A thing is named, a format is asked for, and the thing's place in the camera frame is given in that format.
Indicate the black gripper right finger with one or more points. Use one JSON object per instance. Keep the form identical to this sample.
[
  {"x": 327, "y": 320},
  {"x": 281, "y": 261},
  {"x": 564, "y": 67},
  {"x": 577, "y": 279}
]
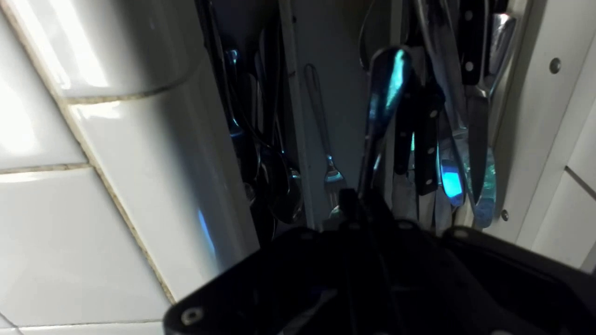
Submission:
[{"x": 472, "y": 283}]

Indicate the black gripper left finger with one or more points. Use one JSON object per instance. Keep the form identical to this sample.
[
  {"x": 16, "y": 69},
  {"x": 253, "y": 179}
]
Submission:
[{"x": 305, "y": 279}]

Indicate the fork in drawer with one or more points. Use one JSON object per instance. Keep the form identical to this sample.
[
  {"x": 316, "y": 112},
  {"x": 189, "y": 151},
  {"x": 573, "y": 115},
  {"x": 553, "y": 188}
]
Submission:
[{"x": 335, "y": 179}]

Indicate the open white drawer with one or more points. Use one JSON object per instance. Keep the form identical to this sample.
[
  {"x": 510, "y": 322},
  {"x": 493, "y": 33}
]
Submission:
[{"x": 540, "y": 91}]

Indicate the black handled knife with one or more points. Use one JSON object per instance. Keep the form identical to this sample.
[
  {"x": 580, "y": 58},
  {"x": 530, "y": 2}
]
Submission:
[{"x": 474, "y": 43}]

